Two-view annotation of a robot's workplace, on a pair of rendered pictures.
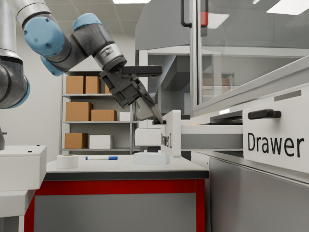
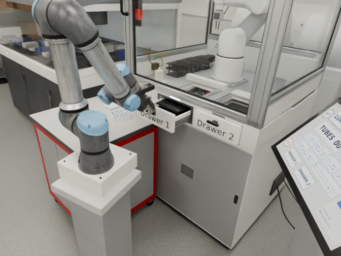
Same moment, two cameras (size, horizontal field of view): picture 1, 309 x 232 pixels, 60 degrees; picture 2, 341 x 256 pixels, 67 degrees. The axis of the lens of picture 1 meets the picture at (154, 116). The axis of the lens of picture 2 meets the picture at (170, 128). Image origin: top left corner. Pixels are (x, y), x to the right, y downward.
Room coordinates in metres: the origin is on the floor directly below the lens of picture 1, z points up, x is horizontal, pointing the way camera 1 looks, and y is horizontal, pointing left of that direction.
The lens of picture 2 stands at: (-0.27, 0.82, 1.52)
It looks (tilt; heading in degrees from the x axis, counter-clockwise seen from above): 29 degrees down; 316
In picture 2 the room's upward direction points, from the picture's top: 3 degrees clockwise
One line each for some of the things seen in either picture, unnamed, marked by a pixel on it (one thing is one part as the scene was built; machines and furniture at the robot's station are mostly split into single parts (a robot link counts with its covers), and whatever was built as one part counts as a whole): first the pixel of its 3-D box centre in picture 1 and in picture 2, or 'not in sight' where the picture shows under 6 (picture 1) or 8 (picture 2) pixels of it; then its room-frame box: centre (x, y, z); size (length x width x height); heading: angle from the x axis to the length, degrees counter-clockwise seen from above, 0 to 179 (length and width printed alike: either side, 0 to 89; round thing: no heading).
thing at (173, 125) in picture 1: (168, 133); (155, 115); (0.75, -0.04, 0.87); 0.29 x 0.02 x 0.11; 4
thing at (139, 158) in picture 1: (151, 158); (120, 115); (1.04, 0.01, 0.78); 0.12 x 0.08 x 0.04; 77
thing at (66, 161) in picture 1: (67, 161); not in sight; (0.92, 0.29, 0.78); 0.07 x 0.07 x 0.04
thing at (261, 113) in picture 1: (266, 114); (213, 122); (0.45, -0.19, 0.91); 0.07 x 0.04 x 0.01; 4
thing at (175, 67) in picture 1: (197, 106); (75, 25); (2.50, -0.40, 1.13); 1.78 x 1.14 x 0.45; 4
